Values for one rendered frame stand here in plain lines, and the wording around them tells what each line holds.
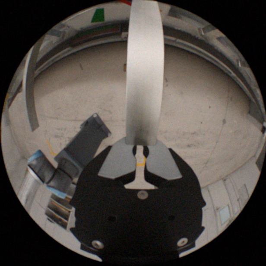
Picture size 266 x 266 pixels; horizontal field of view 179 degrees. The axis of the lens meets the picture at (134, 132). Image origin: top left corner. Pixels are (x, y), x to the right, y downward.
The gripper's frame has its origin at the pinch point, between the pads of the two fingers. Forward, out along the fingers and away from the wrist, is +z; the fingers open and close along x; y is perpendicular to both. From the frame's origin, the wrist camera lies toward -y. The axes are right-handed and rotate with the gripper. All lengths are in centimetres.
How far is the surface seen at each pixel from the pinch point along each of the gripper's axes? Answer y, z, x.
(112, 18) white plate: -29.3, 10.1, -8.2
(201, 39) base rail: -28.2, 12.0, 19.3
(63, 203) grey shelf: 247, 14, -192
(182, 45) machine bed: -54, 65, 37
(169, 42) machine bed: -54, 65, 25
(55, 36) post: -30.0, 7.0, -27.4
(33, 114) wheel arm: -3.8, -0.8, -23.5
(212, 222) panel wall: 227, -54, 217
